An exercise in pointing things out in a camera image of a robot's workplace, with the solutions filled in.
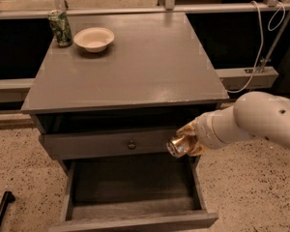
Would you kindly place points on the white paper bowl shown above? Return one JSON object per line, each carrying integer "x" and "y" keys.
{"x": 94, "y": 39}

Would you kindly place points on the orange soda can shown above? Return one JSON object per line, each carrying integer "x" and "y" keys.
{"x": 179, "y": 146}

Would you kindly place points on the green soda can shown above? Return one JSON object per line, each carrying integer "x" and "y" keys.
{"x": 60, "y": 28}

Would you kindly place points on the black bar on floor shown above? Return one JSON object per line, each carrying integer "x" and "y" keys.
{"x": 7, "y": 198}

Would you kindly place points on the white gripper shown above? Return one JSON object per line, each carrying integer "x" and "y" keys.
{"x": 203, "y": 130}

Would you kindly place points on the grey wooden cabinet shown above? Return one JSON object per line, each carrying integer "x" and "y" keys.
{"x": 139, "y": 81}

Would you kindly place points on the grey upper drawer with knob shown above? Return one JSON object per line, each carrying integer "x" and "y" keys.
{"x": 106, "y": 143}

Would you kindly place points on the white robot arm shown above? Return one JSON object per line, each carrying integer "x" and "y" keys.
{"x": 254, "y": 114}

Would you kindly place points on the grey open middle drawer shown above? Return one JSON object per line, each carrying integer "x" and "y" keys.
{"x": 140, "y": 193}

